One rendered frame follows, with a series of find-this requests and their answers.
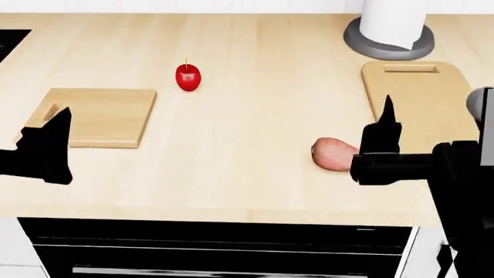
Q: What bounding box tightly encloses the silver oven door handle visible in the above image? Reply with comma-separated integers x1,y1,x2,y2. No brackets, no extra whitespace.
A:
72,266,370,276

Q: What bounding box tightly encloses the black built-in oven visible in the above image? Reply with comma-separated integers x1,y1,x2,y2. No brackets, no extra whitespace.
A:
17,216,421,278

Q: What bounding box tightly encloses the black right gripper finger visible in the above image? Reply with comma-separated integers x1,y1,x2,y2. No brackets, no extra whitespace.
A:
360,94,403,155

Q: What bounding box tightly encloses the white paper towel roll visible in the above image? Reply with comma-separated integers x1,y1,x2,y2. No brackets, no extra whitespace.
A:
359,0,427,51

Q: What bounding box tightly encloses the pink peach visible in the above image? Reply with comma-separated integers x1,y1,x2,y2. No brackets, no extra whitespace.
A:
310,137,360,173

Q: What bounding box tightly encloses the black cooktop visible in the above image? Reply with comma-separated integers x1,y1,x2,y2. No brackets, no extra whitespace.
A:
0,28,32,64

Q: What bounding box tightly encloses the rounded wooden cutting board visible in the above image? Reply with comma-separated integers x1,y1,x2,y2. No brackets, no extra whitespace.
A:
360,60,482,151

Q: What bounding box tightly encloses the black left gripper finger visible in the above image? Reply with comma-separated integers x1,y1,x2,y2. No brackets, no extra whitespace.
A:
20,107,73,149

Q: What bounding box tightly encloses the square wooden cutting board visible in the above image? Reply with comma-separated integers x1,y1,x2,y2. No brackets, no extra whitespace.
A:
13,88,158,150

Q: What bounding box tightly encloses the white cabinet front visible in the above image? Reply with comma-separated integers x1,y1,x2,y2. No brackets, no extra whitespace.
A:
0,216,49,278
400,225,458,278

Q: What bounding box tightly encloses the red cherry with stem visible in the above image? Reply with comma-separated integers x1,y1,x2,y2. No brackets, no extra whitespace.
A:
175,56,203,93

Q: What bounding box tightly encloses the grey round towel holder base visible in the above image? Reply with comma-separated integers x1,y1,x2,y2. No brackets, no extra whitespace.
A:
343,16,436,61

